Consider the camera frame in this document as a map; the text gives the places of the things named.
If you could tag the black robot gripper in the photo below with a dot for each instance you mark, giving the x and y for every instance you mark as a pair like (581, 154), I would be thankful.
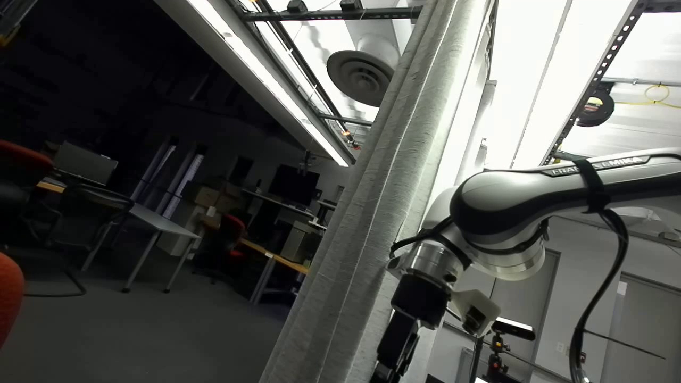
(415, 304)

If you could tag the wooden top desk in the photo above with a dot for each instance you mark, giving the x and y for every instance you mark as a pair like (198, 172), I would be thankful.
(270, 261)

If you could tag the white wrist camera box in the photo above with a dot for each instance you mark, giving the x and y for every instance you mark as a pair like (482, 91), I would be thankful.
(475, 312)

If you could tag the dark computer monitor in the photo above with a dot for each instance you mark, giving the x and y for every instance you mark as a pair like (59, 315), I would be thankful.
(294, 187)

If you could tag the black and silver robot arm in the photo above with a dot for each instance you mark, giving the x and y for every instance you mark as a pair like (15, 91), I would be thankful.
(498, 220)

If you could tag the red chair at desk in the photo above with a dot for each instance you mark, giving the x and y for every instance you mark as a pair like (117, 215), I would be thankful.
(217, 254)

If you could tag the long fluorescent ceiling light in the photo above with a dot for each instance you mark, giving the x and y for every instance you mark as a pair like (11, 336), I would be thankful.
(265, 77)

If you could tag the perforated metal ceiling rail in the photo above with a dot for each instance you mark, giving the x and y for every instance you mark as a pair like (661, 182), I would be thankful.
(605, 62)

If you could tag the black tape roll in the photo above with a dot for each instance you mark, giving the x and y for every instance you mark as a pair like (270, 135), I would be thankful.
(598, 106)

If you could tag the orange chair edge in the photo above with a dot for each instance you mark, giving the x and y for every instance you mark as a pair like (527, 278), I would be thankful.
(11, 295)

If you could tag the round ceiling air vent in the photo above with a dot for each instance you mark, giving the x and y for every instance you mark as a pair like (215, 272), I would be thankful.
(361, 76)

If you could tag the grey woven fabric curtain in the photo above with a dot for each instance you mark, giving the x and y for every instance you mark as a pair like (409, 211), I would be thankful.
(417, 144)

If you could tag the grey folding table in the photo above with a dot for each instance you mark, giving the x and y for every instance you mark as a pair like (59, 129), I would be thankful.
(154, 227)

